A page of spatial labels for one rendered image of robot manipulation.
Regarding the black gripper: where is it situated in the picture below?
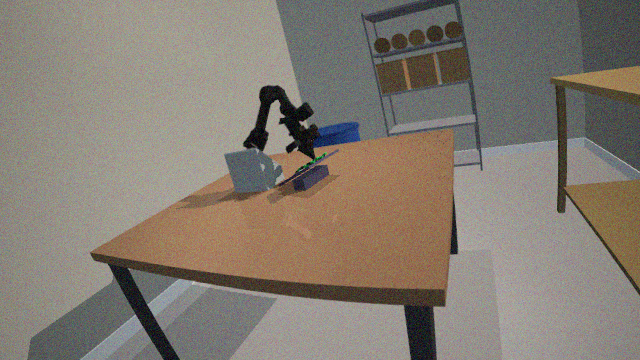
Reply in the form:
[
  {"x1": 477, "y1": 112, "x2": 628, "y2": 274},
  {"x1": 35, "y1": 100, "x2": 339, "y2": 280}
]
[{"x1": 286, "y1": 124, "x2": 321, "y2": 159}]

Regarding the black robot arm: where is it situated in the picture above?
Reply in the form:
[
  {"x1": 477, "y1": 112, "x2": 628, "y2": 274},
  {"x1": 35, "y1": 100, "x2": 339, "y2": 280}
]
[{"x1": 243, "y1": 85, "x2": 318, "y2": 151}]

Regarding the blue-grey switch panel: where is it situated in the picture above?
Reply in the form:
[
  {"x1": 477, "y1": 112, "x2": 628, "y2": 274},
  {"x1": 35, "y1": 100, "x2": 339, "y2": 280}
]
[{"x1": 278, "y1": 149, "x2": 340, "y2": 191}]

